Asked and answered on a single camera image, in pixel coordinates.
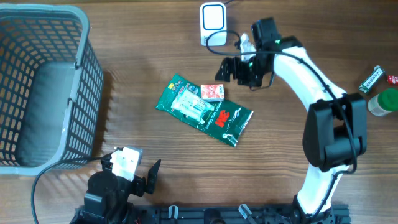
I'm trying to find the red white small box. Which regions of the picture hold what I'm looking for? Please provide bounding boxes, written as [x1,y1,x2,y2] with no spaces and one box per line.
[200,84,224,102]

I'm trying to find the teal white wipes packet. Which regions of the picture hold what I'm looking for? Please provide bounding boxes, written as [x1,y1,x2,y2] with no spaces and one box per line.
[171,90,214,124]

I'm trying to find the green 3M gloves package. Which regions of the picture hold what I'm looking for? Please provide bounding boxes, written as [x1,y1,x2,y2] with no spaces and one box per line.
[155,74,253,147]

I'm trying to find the green white gum pack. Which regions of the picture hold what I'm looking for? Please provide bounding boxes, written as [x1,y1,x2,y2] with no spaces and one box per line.
[358,65,385,94]

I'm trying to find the green lid spice jar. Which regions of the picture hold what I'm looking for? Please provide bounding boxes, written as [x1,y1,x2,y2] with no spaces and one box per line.
[368,88,397,117]

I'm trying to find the red stick sachet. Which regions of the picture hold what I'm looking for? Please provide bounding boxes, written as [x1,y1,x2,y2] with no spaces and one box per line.
[387,75,398,85]

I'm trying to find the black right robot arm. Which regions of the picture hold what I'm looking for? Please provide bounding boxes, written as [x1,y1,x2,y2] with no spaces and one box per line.
[215,17,367,223]

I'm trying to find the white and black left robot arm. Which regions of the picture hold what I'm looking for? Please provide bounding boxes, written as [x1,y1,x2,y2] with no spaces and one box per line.
[71,154,161,224]

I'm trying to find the white barcode scanner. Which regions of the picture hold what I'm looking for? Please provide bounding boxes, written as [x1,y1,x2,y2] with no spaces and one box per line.
[200,2,227,46]

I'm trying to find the grey plastic mesh basket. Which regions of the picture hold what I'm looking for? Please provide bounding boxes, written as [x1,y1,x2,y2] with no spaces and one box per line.
[1,3,104,176]

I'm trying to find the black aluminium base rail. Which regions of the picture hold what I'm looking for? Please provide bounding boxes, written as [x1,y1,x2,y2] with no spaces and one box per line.
[70,204,351,224]

